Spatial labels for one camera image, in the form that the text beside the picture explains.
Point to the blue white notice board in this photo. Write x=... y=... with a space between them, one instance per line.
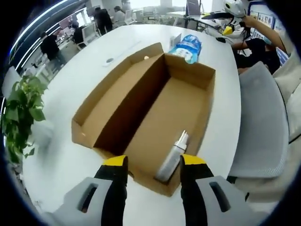
x=265 y=18

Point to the small white carton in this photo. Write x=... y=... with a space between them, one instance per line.
x=175 y=40

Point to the person's light clothing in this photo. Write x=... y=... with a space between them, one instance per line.
x=291 y=94

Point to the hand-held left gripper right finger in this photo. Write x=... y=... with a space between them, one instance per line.
x=200 y=202

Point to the white spray bottle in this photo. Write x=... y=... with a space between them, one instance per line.
x=171 y=157

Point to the brown cardboard shoe box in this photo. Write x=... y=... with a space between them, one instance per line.
x=169 y=108

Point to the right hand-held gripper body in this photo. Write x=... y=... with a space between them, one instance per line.
x=236 y=9

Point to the person's right hand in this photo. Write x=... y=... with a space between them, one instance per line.
x=250 y=21

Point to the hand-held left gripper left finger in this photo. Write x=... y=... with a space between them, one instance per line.
x=77 y=207

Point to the grey office chair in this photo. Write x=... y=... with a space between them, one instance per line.
x=258 y=122

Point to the green plant in white pot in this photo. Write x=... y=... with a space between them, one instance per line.
x=21 y=110

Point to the computer monitor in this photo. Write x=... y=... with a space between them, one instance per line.
x=193 y=7

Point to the blue wipes packet white label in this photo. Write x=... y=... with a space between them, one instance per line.
x=188 y=48

